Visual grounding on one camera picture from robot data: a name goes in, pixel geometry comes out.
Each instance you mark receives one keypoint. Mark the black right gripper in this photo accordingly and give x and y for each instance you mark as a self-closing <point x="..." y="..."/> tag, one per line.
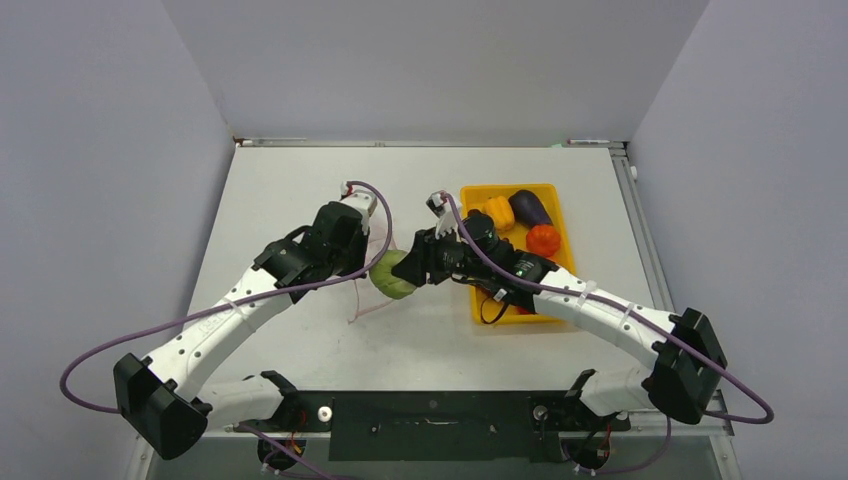
<point x="424" y="259"/>

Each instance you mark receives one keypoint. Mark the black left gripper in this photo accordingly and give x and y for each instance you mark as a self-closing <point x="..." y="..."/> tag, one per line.
<point x="361" y="241"/>

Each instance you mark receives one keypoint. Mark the clear zip top bag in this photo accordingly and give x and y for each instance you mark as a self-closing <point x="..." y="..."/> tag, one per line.
<point x="367" y="299"/>

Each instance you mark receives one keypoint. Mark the green cabbage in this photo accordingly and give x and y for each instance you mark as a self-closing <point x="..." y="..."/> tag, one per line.
<point x="385" y="281"/>

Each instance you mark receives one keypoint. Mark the yellow plastic tray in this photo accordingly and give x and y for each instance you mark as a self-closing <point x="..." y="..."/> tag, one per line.
<point x="475" y="197"/>

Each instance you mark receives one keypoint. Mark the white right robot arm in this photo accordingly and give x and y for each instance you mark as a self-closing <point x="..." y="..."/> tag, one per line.
<point x="680" y="360"/>

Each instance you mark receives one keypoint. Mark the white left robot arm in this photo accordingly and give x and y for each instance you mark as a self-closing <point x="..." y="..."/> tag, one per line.
<point x="165" y="395"/>

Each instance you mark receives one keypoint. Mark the yellow bell pepper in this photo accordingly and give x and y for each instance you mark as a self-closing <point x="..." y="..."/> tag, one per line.
<point x="500" y="211"/>

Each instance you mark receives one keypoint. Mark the dark purple eggplant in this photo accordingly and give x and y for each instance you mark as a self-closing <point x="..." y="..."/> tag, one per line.
<point x="528" y="209"/>

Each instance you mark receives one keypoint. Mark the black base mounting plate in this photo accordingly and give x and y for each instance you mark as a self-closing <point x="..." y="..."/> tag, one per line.
<point x="446" y="425"/>

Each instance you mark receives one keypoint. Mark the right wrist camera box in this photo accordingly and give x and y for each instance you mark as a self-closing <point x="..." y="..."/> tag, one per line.
<point x="446" y="223"/>

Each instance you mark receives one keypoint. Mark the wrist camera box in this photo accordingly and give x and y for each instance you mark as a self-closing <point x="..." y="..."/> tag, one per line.
<point x="446" y="223"/>
<point x="362" y="200"/>

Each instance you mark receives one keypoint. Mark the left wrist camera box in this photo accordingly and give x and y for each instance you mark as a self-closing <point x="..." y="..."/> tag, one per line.
<point x="362" y="200"/>

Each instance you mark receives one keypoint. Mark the aluminium frame rail back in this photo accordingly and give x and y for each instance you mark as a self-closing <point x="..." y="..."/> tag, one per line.
<point x="304" y="142"/>

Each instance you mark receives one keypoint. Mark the aluminium frame rail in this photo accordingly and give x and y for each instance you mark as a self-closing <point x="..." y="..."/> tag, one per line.
<point x="304" y="142"/>
<point x="627" y="180"/>

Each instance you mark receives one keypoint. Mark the aluminium frame rail right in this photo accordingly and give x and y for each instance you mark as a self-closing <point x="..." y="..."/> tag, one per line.
<point x="627" y="180"/>

